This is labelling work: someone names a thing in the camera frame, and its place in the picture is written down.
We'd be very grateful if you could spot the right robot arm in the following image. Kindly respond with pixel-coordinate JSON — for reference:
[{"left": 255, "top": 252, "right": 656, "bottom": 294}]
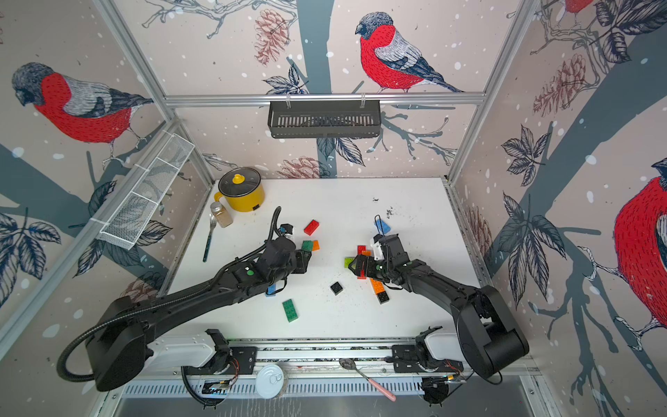
[{"left": 347, "top": 234, "right": 530, "bottom": 379}]

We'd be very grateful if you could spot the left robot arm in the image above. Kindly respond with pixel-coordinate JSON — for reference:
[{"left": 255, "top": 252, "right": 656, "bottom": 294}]
[{"left": 56, "top": 208, "right": 311, "bottom": 392}]

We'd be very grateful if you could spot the orange lego brick front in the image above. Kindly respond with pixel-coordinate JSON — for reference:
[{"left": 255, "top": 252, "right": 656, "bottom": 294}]
[{"left": 370, "top": 279, "right": 385, "bottom": 295}]

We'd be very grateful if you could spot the red lego brick back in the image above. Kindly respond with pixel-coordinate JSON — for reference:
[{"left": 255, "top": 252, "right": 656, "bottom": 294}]
[{"left": 304, "top": 220, "right": 320, "bottom": 236}]

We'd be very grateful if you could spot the black lego brick attached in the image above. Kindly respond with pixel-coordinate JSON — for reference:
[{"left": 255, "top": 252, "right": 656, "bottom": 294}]
[{"left": 376, "top": 291, "right": 389, "bottom": 304}]

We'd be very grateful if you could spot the black small lego brick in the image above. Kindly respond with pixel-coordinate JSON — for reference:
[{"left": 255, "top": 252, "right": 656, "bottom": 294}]
[{"left": 330, "top": 281, "right": 343, "bottom": 295}]

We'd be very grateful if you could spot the light blue lego brick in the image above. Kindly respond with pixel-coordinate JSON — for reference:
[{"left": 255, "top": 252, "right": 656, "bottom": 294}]
[{"left": 373, "top": 217, "right": 391, "bottom": 236}]

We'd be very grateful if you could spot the dark green lego brick front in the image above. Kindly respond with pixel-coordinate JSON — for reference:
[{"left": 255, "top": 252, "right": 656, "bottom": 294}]
[{"left": 282, "top": 299, "right": 299, "bottom": 322}]

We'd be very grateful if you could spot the small glass jar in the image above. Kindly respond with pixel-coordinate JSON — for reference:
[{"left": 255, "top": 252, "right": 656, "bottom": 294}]
[{"left": 210, "top": 201, "right": 233, "bottom": 228}]

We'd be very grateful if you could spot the yellow pot with lid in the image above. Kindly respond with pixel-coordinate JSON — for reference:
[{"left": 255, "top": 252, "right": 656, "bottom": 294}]
[{"left": 218, "top": 167, "right": 265, "bottom": 213}]

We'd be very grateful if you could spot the white round lid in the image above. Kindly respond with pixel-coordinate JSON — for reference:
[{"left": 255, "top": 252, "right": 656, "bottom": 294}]
[{"left": 255, "top": 364, "right": 287, "bottom": 400}]

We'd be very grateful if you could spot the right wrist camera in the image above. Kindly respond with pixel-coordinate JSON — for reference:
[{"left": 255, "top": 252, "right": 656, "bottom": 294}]
[{"left": 370, "top": 234, "right": 384, "bottom": 261}]

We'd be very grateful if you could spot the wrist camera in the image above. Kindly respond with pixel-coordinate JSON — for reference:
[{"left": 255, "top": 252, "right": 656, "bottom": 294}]
[
  {"left": 370, "top": 234, "right": 384, "bottom": 261},
  {"left": 278, "top": 223, "right": 294, "bottom": 236}
]

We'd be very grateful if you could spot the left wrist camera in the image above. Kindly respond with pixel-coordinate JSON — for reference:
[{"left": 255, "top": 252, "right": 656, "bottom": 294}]
[{"left": 278, "top": 223, "right": 294, "bottom": 236}]

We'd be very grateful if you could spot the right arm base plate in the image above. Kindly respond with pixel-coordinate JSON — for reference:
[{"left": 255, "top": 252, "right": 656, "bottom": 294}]
[{"left": 385, "top": 345, "right": 464, "bottom": 375}]

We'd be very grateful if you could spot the pink handled spoon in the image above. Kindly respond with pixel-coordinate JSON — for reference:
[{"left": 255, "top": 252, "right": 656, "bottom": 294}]
[{"left": 339, "top": 358, "right": 397, "bottom": 402}]

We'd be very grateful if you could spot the teal handled spoon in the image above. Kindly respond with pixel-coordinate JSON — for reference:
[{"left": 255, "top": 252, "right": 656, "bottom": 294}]
[{"left": 203, "top": 215, "right": 217, "bottom": 262}]

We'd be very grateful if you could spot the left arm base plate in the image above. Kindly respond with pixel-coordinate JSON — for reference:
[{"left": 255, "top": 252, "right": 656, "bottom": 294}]
[{"left": 185, "top": 347, "right": 258, "bottom": 376}]

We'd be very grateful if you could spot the black wire shelf basket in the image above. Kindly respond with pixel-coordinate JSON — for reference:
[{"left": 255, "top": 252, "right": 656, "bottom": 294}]
[{"left": 267, "top": 100, "right": 381, "bottom": 139}]

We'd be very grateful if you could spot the white wire wall basket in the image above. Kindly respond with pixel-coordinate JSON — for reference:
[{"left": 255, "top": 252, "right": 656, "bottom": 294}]
[{"left": 97, "top": 130, "right": 195, "bottom": 250}]

